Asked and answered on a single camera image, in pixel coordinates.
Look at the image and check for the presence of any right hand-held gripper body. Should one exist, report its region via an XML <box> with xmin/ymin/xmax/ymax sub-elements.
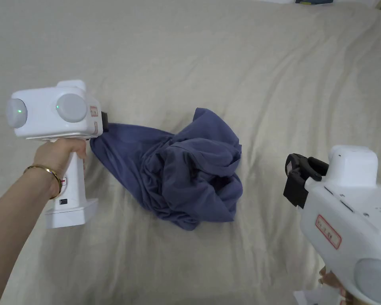
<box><xmin>283</xmin><ymin>145</ymin><xmax>381</xmax><ymax>305</ymax></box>

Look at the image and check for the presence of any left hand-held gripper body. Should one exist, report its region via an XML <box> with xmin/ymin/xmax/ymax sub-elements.
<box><xmin>6</xmin><ymin>80</ymin><xmax>110</xmax><ymax>229</ymax></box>

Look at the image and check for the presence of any dark blue shirt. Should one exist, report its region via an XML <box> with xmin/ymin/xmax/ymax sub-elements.
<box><xmin>89</xmin><ymin>107</ymin><xmax>244</xmax><ymax>232</ymax></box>

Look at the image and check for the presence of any person's left forearm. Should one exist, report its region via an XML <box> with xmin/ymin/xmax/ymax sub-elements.
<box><xmin>0</xmin><ymin>164</ymin><xmax>64</xmax><ymax>305</ymax></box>

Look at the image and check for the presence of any person's left hand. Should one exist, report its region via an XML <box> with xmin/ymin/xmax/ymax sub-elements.
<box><xmin>33</xmin><ymin>138</ymin><xmax>90</xmax><ymax>178</ymax></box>

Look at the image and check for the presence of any person's right hand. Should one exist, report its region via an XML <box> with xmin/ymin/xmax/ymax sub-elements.
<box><xmin>318</xmin><ymin>266</ymin><xmax>348</xmax><ymax>305</ymax></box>

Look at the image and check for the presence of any bed with beige sheet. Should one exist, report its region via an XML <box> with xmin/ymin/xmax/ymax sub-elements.
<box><xmin>0</xmin><ymin>0</ymin><xmax>381</xmax><ymax>305</ymax></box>

